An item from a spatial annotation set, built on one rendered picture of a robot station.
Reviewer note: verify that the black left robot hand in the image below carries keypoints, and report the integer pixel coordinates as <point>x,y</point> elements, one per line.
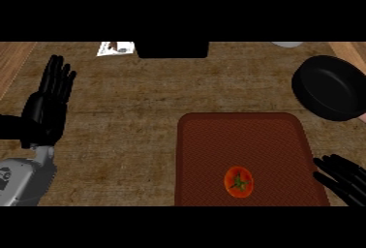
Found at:
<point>45,106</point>

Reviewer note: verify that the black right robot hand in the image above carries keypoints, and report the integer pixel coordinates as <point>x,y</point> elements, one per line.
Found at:
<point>346,179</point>

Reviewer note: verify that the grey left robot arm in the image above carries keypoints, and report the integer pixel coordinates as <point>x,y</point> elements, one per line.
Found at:
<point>24,177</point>

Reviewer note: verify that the red-brown tray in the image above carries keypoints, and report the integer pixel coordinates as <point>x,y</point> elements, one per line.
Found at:
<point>248,151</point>

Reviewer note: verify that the red tomato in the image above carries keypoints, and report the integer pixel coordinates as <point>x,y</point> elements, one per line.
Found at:
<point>238,181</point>

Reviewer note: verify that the black pot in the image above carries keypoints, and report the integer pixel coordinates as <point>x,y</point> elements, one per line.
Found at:
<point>331,88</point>

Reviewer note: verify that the white printed packet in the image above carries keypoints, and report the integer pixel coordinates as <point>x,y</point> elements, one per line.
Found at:
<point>116,48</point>

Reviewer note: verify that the black appliance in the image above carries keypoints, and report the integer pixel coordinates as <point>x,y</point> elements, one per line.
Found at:
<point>173,50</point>

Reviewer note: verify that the pale grey round object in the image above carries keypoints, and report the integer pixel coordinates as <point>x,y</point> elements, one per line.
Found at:
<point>287,44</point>

